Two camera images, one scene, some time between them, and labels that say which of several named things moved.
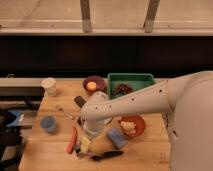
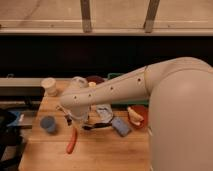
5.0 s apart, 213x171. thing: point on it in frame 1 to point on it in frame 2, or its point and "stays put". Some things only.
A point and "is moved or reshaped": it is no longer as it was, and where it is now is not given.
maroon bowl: x=99 y=81 stays put
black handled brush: x=107 y=154 is moved or reshaped
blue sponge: x=117 y=137 to x=121 y=126
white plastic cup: x=50 y=86 stays put
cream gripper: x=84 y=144 to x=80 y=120
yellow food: x=128 y=127 to x=134 y=117
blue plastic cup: x=48 y=122 stays put
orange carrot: x=71 y=144 stays put
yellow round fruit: x=91 y=86 stays put
